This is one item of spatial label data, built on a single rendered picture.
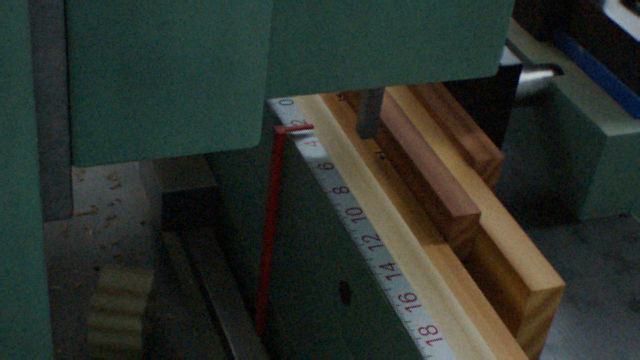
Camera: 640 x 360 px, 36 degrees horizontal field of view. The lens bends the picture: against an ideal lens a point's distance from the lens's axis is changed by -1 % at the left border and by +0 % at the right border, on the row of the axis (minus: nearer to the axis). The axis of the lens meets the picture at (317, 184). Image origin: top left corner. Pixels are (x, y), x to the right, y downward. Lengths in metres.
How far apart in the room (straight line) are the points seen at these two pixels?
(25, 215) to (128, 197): 0.36
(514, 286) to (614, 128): 0.14
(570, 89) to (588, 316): 0.14
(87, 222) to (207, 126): 0.30
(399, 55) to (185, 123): 0.12
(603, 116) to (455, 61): 0.12
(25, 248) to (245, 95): 0.11
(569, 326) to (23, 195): 0.29
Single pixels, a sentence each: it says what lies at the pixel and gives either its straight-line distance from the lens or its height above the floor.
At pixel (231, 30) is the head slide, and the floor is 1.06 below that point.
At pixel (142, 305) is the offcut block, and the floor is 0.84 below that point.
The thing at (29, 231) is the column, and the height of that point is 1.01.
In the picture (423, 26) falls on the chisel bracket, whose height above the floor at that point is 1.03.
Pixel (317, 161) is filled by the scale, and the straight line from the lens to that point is 0.49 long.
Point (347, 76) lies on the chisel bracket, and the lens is 0.46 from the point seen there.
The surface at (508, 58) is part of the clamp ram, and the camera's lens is 0.53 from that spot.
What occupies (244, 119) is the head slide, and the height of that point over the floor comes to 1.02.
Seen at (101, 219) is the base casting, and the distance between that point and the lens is 0.69.
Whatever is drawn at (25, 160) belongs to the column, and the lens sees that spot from 0.35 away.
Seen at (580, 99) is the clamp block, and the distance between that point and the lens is 0.58.
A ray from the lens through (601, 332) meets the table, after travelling 0.52.
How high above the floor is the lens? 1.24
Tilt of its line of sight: 36 degrees down
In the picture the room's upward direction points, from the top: 8 degrees clockwise
